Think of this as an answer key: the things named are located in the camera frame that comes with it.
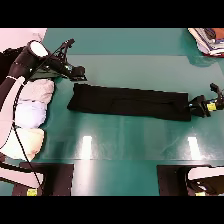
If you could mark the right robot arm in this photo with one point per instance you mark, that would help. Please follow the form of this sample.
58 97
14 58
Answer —
203 175

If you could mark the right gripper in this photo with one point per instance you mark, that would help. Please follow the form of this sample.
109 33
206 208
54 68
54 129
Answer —
200 106

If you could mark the pink garment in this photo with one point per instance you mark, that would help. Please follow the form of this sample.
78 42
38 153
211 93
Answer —
38 90

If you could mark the light blue garment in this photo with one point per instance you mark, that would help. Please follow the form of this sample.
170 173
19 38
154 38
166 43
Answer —
31 115

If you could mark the cream garment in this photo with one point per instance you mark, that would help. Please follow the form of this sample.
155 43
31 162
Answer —
26 143

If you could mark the heap of clothes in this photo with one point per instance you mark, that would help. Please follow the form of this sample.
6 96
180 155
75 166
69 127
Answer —
210 41

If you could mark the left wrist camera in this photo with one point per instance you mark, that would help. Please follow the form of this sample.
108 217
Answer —
68 43

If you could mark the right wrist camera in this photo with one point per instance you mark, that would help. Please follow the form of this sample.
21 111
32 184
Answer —
215 89

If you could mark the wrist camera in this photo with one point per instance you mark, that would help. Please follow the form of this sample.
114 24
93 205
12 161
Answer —
215 89
68 43

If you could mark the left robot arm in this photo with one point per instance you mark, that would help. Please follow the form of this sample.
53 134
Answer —
25 61

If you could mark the black garment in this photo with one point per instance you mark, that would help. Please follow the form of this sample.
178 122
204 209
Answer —
126 101

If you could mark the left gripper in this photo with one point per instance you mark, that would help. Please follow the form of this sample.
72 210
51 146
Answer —
78 73

